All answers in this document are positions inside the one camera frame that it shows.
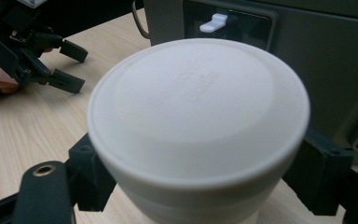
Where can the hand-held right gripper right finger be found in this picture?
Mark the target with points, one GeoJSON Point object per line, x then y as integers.
{"type": "Point", "coordinates": [320, 174]}

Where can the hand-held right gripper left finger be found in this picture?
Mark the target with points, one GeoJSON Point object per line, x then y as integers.
{"type": "Point", "coordinates": [90, 180]}

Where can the white cup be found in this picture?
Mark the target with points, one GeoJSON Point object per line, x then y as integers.
{"type": "Point", "coordinates": [199, 124]}

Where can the grey dispenser appliance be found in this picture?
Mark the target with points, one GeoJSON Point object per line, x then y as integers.
{"type": "Point", "coordinates": [332, 68]}

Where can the white dispenser lever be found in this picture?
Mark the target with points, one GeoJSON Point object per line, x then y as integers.
{"type": "Point", "coordinates": [213, 24]}

